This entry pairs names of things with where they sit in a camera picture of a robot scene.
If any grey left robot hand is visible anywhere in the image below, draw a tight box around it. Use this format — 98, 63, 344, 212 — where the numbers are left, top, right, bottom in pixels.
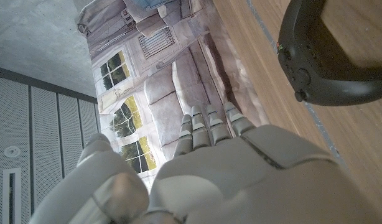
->
27, 101, 382, 224

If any black game controller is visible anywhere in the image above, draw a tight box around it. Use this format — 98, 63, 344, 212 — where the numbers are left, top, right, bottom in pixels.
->
277, 0, 382, 107

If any printed living room backdrop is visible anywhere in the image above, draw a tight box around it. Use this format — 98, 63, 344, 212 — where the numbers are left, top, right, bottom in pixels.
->
74, 0, 271, 187

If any white ceiling slot vent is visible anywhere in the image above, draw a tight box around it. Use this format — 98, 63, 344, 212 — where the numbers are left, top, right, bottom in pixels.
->
2, 167, 22, 224

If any round white ceiling sensor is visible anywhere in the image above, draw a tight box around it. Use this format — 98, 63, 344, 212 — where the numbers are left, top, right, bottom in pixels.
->
4, 146, 21, 159

